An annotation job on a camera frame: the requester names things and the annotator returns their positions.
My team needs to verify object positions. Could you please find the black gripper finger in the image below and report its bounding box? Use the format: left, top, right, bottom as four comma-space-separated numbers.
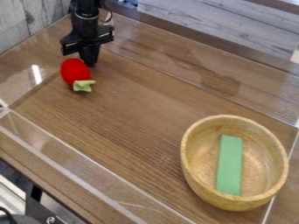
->
91, 45, 101, 66
79, 46, 94, 67

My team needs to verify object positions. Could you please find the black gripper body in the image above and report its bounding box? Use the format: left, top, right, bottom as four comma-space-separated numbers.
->
61, 25, 115, 55

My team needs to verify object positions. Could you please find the red plush strawberry toy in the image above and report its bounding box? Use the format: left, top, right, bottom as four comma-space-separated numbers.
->
61, 58, 97, 93

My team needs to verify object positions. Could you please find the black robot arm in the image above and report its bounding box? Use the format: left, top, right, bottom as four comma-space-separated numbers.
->
61, 0, 115, 67

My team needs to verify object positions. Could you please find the green rectangular block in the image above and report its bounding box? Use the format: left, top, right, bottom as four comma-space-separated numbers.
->
215, 135, 243, 196

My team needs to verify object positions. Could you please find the wooden oval bowl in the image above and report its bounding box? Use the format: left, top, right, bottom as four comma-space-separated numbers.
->
181, 115, 289, 212

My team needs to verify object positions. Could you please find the clear acrylic corner bracket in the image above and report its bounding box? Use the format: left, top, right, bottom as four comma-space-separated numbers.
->
103, 12, 114, 26

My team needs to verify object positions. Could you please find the clear acrylic tray wall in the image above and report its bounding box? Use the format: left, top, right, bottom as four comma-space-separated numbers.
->
0, 101, 195, 224

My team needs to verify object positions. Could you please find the black table frame leg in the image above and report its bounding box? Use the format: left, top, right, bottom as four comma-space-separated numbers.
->
25, 185, 67, 224

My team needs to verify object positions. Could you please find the black cable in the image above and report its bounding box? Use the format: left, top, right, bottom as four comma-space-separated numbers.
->
0, 206, 17, 224

